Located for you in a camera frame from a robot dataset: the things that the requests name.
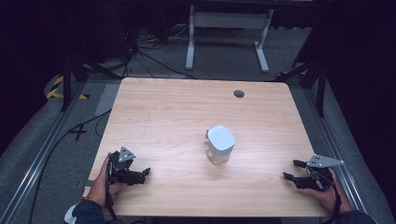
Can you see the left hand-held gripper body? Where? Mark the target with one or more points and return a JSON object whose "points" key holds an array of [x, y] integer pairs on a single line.
{"points": [[124, 174]]}

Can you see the clear jar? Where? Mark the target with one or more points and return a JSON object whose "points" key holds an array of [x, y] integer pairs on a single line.
{"points": [[217, 155]]}

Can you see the person's right hand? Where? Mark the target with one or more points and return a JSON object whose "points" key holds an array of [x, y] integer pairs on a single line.
{"points": [[328, 197]]}

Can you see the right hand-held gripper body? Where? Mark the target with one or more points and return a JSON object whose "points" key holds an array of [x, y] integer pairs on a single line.
{"points": [[314, 182]]}

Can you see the yellow black floor tape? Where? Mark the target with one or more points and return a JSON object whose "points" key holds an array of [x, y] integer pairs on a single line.
{"points": [[57, 90]]}

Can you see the white square lid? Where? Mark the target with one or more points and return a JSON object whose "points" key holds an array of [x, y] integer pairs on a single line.
{"points": [[220, 138]]}

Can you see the white desk frame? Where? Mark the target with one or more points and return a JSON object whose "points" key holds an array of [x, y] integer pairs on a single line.
{"points": [[229, 20]]}

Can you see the person's left hand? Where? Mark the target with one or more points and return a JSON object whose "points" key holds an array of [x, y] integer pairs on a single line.
{"points": [[101, 186]]}

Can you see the black stand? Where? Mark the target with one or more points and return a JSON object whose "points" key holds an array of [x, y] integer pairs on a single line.
{"points": [[320, 90], [67, 84]]}

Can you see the grey table grommet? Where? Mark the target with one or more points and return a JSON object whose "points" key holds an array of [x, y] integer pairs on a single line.
{"points": [[238, 93]]}

